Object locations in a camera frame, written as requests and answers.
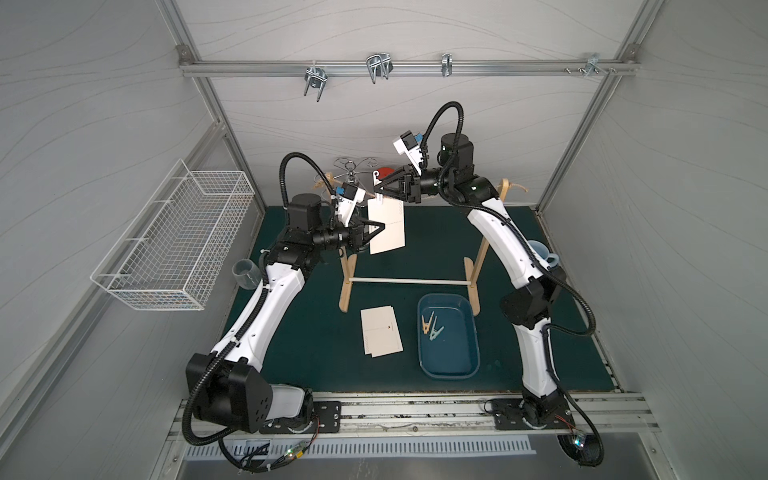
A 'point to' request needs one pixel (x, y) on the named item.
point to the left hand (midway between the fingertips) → (377, 228)
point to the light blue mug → (553, 260)
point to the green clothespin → (434, 333)
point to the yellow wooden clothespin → (426, 326)
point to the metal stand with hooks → (351, 166)
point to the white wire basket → (175, 251)
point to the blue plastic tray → (448, 336)
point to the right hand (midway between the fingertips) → (372, 187)
